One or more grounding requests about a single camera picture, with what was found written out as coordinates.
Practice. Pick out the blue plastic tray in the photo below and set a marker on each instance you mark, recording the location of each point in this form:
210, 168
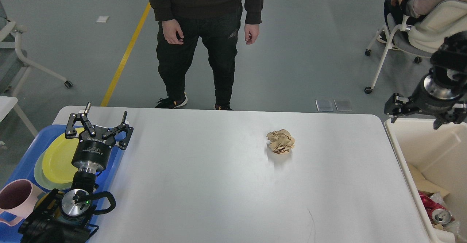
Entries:
25, 170

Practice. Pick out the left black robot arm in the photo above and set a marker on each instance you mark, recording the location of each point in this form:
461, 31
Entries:
66, 217

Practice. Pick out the brown paper bag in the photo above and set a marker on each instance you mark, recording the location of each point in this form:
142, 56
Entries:
422, 184

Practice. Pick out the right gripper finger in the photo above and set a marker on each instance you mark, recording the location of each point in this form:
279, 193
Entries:
456, 115
397, 105

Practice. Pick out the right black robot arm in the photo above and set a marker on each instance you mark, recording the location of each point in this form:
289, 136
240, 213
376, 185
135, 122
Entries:
451, 57

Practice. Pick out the seated person in pink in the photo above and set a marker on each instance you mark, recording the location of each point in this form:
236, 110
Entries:
415, 9

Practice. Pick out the pink mug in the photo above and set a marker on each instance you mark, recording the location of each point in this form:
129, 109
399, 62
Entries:
19, 198

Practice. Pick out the white office chair left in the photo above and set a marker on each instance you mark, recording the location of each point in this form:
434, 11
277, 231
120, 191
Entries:
13, 57

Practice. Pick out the light green plate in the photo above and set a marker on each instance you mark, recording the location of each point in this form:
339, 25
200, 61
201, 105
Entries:
45, 182

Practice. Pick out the left clear floor plate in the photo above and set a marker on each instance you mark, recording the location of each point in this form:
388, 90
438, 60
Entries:
324, 105

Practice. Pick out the clear floor plate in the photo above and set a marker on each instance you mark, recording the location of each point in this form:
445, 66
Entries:
343, 105
324, 105

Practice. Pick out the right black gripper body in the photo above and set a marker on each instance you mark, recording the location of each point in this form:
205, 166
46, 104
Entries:
439, 94

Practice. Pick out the yellow plate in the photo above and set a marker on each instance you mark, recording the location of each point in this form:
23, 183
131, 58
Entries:
57, 162

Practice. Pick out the beige plastic bin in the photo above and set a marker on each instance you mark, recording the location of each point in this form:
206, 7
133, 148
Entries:
441, 156

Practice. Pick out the person in dark clothes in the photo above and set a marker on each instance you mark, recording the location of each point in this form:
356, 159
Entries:
181, 23

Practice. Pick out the crushed red can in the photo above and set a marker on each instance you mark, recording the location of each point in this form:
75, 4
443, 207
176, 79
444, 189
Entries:
437, 213

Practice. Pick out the right clear floor plate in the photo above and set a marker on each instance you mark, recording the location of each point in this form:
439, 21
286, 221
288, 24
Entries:
343, 105

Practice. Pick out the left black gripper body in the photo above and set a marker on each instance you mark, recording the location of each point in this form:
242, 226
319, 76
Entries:
93, 150

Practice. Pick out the small brown paper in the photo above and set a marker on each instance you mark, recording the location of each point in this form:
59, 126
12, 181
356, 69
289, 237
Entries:
281, 142

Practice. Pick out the white side table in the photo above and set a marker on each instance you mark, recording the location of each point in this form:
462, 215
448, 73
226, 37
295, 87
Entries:
8, 103

